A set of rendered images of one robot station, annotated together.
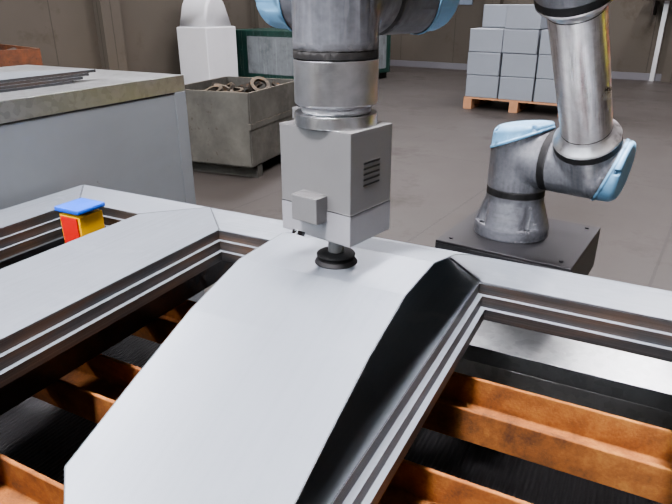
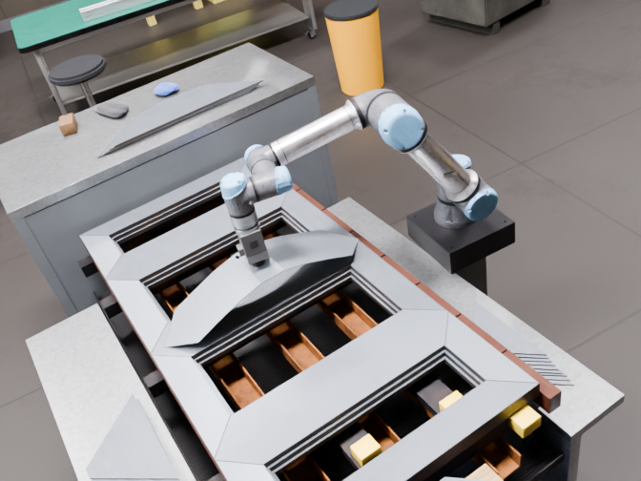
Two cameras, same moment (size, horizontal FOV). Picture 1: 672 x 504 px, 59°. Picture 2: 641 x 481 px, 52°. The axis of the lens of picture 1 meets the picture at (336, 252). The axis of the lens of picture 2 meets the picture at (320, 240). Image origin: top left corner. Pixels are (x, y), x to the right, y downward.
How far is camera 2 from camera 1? 1.60 m
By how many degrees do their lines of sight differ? 36
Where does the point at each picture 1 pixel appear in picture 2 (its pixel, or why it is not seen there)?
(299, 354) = (227, 295)
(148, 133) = (290, 115)
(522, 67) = not seen: outside the picture
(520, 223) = (446, 217)
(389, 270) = (268, 271)
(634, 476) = not seen: hidden behind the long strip
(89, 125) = (253, 121)
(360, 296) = (251, 280)
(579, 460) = not seen: hidden behind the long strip
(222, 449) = (201, 315)
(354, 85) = (240, 224)
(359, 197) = (250, 252)
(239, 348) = (217, 288)
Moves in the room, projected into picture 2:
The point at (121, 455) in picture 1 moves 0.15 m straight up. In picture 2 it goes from (185, 310) to (169, 273)
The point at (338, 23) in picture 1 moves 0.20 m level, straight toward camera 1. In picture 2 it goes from (232, 210) to (187, 255)
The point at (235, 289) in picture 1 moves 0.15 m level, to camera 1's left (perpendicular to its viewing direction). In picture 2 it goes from (226, 267) to (189, 257)
